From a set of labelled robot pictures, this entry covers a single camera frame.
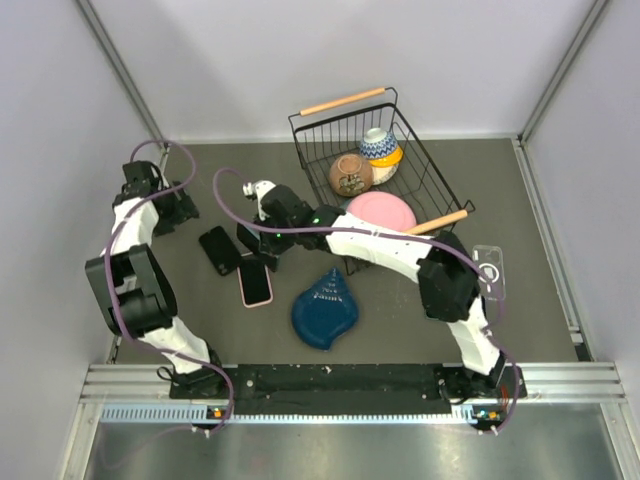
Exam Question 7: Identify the black phone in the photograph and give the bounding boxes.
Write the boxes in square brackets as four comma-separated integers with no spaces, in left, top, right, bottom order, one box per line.
[239,261,272,305]

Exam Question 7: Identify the teal-edged phone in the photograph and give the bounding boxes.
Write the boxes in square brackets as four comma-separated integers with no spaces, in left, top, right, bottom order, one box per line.
[236,223,261,256]

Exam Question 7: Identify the pink phone case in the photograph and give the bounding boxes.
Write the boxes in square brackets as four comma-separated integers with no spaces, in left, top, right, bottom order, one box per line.
[236,259,275,308]

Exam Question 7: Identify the black ring phone case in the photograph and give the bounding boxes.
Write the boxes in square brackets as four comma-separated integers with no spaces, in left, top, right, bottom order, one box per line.
[198,226,242,276]

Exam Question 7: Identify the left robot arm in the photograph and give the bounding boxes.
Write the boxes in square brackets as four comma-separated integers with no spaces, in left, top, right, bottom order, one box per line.
[85,161,227,399]

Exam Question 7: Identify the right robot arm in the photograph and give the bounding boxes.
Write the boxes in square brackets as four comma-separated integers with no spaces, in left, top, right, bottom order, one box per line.
[243,180,506,396]

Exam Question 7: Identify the clear phone case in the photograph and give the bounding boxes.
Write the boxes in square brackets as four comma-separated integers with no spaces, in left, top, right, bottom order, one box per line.
[472,245,506,301]

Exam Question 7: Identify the blue shell-shaped dish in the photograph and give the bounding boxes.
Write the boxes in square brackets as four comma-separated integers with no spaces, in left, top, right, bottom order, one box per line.
[291,268,360,351]

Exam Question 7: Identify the brown ceramic bowl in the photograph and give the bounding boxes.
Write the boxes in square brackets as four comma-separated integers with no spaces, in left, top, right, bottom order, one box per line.
[329,154,374,197]

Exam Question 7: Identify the pink plate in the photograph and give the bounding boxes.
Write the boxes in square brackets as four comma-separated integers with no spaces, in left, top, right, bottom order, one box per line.
[346,191,417,232]

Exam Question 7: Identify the blue white patterned bowl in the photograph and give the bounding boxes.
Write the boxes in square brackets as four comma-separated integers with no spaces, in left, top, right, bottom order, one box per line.
[359,127,398,160]

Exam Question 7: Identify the yellow bowl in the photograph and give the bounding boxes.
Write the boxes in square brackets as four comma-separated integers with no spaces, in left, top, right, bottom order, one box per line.
[369,146,404,168]

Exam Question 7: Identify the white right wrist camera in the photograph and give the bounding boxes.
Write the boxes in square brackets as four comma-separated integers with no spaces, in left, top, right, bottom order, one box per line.
[242,180,275,203]

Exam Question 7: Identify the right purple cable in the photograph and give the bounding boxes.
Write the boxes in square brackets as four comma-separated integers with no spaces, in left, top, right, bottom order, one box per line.
[212,167,524,435]

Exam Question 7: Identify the purple cable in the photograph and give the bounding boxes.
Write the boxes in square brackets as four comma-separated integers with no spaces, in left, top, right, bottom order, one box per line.
[212,167,524,435]
[102,139,236,436]

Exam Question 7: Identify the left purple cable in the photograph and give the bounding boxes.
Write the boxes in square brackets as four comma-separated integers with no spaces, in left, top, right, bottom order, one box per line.
[102,139,236,436]

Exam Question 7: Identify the black wire basket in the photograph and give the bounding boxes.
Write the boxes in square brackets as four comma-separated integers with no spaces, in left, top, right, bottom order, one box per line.
[287,87,477,276]

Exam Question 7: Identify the far wooden basket handle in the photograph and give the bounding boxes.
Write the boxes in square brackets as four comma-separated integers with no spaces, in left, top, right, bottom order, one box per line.
[299,87,386,117]

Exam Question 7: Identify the slotted cable duct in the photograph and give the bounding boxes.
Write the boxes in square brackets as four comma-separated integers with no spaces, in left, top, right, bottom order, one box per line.
[100,403,499,426]

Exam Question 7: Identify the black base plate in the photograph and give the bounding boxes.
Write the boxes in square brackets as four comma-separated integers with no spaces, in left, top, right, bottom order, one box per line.
[168,362,529,401]

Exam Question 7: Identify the aluminium front rail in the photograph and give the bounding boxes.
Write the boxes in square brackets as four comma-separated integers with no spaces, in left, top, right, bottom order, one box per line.
[80,362,626,403]

